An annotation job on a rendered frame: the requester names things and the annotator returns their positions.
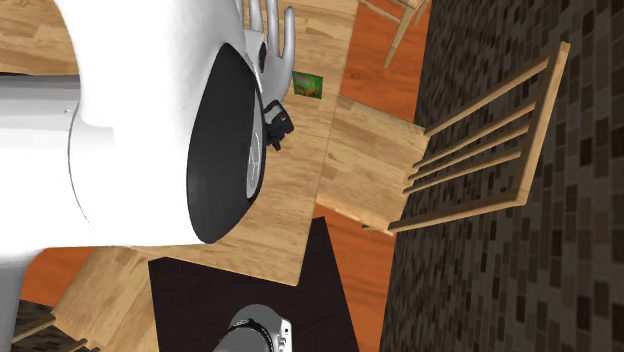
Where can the wooden table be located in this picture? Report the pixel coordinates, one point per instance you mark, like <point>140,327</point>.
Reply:
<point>292,204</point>

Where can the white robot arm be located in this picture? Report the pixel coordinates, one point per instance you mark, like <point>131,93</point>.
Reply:
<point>126,146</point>

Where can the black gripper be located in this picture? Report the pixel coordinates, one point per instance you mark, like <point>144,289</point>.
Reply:
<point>278,123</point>

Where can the dark robot stand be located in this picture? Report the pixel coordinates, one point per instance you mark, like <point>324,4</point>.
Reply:
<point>195,292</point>

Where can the green box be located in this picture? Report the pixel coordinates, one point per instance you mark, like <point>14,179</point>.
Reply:
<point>308,85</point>

